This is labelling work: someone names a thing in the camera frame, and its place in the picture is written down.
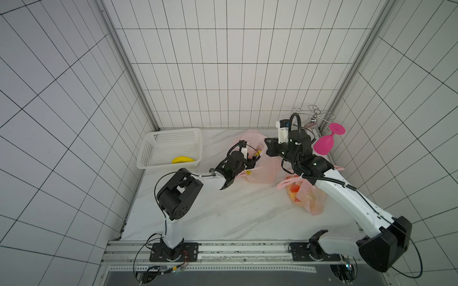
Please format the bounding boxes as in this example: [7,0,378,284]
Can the pink plastic bag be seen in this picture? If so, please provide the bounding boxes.
[237,129,281,184]
[277,169,328,216]

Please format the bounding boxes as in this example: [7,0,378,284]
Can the yellow banana bunch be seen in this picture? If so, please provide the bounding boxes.
[286,184,302,205]

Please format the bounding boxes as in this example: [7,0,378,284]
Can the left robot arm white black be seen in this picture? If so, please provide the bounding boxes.
[144,140,261,265]

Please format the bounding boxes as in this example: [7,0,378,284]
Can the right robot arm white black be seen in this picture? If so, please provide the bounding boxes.
[265,113,415,272]

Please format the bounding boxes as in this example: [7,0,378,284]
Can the magenta plastic wine glass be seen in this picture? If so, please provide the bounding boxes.
[313,123,346,156]

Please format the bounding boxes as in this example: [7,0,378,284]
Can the white plastic basket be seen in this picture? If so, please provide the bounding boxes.
[136,128,203,172]

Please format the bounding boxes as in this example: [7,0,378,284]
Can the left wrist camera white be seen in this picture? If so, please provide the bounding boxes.
[239,140,248,159]

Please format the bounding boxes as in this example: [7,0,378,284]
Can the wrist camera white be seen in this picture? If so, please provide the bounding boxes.
[239,140,248,159]
[276,119,291,144]

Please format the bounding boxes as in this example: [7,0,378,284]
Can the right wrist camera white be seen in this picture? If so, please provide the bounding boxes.
[276,119,291,144]

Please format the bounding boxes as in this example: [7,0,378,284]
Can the chrome wire glass rack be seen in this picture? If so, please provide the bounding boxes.
[291,104,335,136]

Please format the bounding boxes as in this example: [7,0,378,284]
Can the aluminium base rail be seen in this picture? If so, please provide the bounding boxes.
[101,239,365,273]

